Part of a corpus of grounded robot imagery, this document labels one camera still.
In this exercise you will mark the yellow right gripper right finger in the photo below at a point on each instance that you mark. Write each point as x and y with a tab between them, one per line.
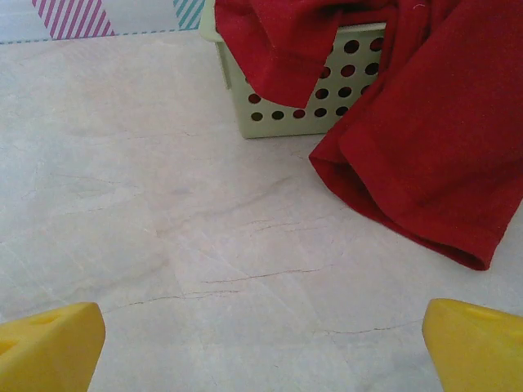
478	355

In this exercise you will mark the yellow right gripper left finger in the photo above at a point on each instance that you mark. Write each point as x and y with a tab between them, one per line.
49	351

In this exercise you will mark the red t-shirt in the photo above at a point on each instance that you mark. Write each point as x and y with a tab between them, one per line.
429	122

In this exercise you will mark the pale green plastic basket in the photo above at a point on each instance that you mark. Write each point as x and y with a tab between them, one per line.
286	126

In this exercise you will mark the long aluminium wall rail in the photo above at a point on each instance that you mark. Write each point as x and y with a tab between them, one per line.
81	36

